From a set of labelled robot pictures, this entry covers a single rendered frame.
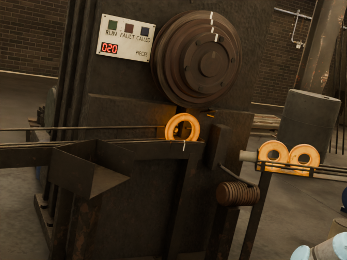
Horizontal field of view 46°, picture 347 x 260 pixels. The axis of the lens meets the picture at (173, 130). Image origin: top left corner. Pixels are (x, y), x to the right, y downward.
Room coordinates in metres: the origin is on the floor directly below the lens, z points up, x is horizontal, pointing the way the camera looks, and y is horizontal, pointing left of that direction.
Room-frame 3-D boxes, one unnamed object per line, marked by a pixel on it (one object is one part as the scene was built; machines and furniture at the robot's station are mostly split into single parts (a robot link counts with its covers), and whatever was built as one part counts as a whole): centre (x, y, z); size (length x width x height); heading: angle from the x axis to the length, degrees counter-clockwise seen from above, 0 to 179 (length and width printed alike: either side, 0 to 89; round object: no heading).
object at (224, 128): (2.12, -0.25, 0.68); 0.11 x 0.08 x 0.24; 29
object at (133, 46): (1.93, 0.30, 1.15); 0.26 x 0.02 x 0.18; 119
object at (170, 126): (2.00, -0.05, 0.75); 0.18 x 0.03 x 0.18; 119
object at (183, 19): (2.00, -0.05, 1.12); 0.47 x 0.06 x 0.47; 119
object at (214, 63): (1.91, -0.10, 1.12); 0.28 x 0.06 x 0.28; 119
